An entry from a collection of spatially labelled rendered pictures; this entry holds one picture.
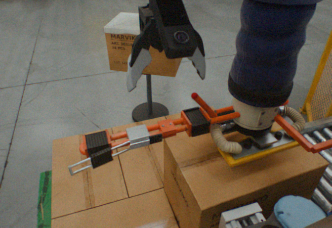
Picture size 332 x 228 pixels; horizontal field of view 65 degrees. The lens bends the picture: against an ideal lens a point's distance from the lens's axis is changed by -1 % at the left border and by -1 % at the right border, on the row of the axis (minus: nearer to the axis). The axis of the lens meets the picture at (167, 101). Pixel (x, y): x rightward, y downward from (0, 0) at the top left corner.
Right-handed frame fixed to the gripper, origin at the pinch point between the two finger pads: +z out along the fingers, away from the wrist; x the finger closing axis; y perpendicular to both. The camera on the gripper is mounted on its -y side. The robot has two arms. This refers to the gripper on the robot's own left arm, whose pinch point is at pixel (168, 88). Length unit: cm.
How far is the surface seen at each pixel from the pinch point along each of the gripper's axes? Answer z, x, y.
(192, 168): 58, -18, 24
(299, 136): 33, -48, 8
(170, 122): 33.0, -9.1, 27.0
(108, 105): 152, 7, 207
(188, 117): 32.7, -16.1, 27.4
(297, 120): 40, -60, 21
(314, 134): 98, -124, 58
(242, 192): 58, -32, 8
